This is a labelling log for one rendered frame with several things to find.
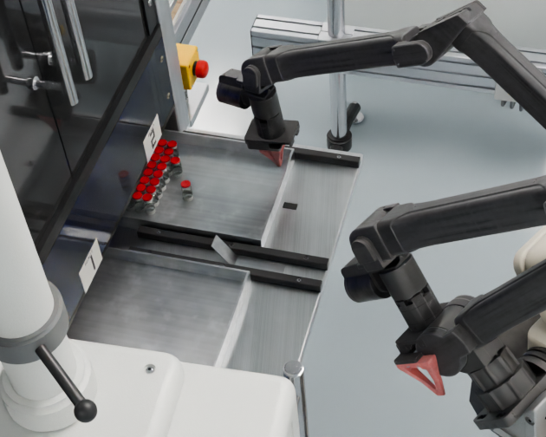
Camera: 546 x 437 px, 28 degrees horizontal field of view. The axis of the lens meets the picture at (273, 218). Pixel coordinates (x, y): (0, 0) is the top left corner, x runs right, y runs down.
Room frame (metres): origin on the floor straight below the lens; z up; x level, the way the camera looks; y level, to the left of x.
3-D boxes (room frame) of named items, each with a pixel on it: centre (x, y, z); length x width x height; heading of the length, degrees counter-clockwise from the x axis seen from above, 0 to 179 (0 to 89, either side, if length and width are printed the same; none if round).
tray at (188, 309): (1.25, 0.26, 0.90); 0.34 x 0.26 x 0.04; 70
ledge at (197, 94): (1.88, 0.21, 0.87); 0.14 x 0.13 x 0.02; 70
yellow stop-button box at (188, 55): (1.85, 0.17, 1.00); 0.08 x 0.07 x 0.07; 70
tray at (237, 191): (1.57, 0.14, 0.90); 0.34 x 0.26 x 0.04; 70
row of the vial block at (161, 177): (1.60, 0.23, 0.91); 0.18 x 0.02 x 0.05; 160
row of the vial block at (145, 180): (1.61, 0.25, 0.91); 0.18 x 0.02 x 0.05; 160
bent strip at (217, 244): (1.36, 0.06, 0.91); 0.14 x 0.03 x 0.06; 69
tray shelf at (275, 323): (1.39, 0.14, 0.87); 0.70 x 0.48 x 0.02; 160
